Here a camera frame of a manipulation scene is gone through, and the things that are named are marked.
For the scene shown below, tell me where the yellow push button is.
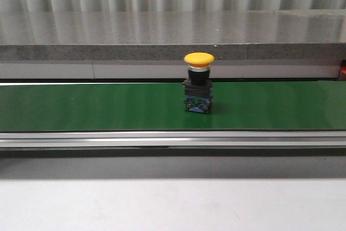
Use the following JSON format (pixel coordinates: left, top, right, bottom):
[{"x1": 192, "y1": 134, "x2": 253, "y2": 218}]
[{"x1": 182, "y1": 52, "x2": 215, "y2": 114}]

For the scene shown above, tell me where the green conveyor belt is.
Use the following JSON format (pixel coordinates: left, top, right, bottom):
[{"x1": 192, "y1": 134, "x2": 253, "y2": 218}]
[{"x1": 1, "y1": 81, "x2": 345, "y2": 157}]

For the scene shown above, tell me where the grey stone counter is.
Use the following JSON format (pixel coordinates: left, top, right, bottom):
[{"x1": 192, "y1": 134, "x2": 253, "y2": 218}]
[{"x1": 1, "y1": 10, "x2": 345, "y2": 80}]

